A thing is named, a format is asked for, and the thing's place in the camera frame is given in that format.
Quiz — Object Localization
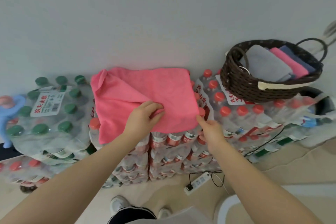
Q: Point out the pink towel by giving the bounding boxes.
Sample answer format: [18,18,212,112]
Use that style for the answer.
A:
[90,67,200,145]
[269,47,310,79]

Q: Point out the black smartphone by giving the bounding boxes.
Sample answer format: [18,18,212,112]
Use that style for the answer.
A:
[0,142,24,161]

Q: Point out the black striped shorts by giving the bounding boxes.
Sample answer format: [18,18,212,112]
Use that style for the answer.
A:
[107,206,157,224]

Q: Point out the person's right shoe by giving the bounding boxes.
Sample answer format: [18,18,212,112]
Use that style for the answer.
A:
[157,208,172,219]

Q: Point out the black power cable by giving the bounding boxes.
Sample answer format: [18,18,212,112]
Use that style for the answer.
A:
[189,124,285,188]

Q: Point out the white gym frame grey panel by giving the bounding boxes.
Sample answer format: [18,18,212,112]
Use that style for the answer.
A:
[214,184,336,224]

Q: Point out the clear jug with blue lid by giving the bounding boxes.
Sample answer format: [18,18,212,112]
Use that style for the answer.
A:
[0,95,27,149]

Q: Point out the white shirt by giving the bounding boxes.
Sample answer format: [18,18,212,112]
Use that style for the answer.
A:
[126,206,209,224]

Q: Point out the person's left shoe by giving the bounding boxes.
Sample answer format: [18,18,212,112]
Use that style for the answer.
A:
[110,196,130,216]

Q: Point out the black water bottle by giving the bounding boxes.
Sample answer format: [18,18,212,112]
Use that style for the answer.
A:
[20,184,38,194]

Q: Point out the grey trash bin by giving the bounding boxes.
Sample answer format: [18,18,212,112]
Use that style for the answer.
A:
[299,86,336,148]

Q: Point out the person's shoe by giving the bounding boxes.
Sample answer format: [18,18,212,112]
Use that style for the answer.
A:
[157,208,172,219]
[110,196,130,216]

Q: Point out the person's right forearm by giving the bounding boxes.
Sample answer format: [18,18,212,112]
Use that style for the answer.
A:
[214,142,323,224]

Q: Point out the white power strip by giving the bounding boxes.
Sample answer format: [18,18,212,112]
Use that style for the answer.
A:
[183,171,211,196]

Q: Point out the person's left hand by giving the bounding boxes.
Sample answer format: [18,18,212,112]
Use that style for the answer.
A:
[122,100,165,141]

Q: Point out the person's right hand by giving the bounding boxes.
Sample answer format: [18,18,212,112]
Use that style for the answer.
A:
[196,115,228,154]

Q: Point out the grey towel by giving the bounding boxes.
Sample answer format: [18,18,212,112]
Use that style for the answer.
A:
[243,44,293,83]

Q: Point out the person's left forearm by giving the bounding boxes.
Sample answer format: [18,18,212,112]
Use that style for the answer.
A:
[0,132,137,224]

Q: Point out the brown wicker basket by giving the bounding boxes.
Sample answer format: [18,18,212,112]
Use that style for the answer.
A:
[220,38,328,103]

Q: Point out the white cable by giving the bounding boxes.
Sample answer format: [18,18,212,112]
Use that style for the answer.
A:
[211,174,231,195]

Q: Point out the stack of bottled water packs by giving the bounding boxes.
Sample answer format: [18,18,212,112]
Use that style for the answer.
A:
[0,69,331,193]

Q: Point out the blue towel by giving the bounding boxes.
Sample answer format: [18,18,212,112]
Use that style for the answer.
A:
[279,45,316,74]

